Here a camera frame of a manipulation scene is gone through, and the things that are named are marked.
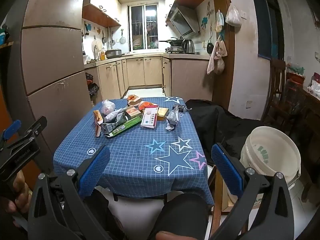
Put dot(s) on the silver foil bag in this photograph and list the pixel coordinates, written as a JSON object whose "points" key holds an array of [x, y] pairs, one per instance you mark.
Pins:
{"points": [[172, 118]]}

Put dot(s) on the blue checked star tablecloth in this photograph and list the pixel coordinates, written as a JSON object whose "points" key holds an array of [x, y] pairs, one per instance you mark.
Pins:
{"points": [[143, 162]]}

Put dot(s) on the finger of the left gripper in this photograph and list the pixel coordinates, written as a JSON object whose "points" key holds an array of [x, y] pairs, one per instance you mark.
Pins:
{"points": [[10, 131], [32, 129]]}

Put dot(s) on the white blue wipes packet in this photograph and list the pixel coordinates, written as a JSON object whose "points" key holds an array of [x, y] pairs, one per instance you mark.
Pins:
{"points": [[113, 114]]}

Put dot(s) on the clear plastic bag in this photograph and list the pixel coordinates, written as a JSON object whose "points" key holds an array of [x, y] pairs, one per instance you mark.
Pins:
{"points": [[107, 107]]}

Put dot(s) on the white plastic bucket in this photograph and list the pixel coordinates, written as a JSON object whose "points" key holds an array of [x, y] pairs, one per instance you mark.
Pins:
{"points": [[268, 151]]}

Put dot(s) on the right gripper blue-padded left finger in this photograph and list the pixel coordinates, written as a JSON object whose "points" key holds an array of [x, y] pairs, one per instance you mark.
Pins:
{"points": [[57, 209]]}

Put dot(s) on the black wok on stove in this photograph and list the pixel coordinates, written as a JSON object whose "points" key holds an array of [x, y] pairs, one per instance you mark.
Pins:
{"points": [[173, 41]]}

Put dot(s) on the wall cabinet left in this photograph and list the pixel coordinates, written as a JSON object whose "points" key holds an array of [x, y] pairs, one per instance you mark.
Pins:
{"points": [[105, 13]]}

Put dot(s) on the orange white paper cup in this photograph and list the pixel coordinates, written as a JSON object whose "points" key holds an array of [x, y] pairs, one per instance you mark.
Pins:
{"points": [[133, 100]]}

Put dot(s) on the hanging white plastic bag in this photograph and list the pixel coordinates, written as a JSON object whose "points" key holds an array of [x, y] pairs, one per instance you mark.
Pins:
{"points": [[233, 17]]}

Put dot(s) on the orange yellow snack wrapper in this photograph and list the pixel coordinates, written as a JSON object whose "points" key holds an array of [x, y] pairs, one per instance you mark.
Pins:
{"points": [[98, 121]]}

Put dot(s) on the steel kettle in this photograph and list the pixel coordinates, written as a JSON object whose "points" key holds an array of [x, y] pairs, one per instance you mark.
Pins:
{"points": [[188, 46]]}

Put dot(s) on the black tissue packet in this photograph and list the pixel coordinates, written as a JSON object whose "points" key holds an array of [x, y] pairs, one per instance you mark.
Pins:
{"points": [[181, 108]]}

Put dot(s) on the person's left hand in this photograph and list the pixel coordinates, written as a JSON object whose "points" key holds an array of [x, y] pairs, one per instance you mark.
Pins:
{"points": [[22, 194]]}

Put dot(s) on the beige lower kitchen cabinets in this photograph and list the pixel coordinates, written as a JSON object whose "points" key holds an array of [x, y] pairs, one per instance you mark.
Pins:
{"points": [[182, 75]]}

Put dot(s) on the beige refrigerator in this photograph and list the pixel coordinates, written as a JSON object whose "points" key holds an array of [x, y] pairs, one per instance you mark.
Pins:
{"points": [[45, 74]]}

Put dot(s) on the dark wooden side table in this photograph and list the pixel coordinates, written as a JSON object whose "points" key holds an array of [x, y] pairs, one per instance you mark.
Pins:
{"points": [[304, 129]]}

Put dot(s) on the kitchen window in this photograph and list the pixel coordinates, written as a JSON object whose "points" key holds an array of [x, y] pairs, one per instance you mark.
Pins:
{"points": [[143, 27]]}

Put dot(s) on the white red medicine box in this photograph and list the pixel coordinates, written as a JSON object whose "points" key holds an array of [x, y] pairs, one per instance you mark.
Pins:
{"points": [[149, 119]]}

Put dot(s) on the yellow cigarette box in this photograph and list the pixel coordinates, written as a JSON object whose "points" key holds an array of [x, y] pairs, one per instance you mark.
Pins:
{"points": [[162, 113]]}

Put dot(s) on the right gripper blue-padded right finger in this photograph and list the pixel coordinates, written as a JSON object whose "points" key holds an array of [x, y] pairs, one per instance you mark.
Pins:
{"points": [[274, 218]]}

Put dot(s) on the range hood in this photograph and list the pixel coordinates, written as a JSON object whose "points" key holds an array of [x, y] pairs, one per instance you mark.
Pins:
{"points": [[183, 21]]}

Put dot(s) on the red bowl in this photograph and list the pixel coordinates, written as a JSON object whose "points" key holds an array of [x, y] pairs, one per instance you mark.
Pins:
{"points": [[295, 77]]}

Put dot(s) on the steel pot on counter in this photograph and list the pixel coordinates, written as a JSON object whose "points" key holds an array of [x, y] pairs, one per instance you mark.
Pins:
{"points": [[113, 53]]}

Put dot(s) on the hanging pink cloth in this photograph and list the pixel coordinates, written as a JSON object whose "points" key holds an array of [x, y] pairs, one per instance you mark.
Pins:
{"points": [[216, 63]]}

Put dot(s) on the dark wooden chair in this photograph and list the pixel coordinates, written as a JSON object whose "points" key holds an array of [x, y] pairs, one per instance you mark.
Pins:
{"points": [[277, 84]]}

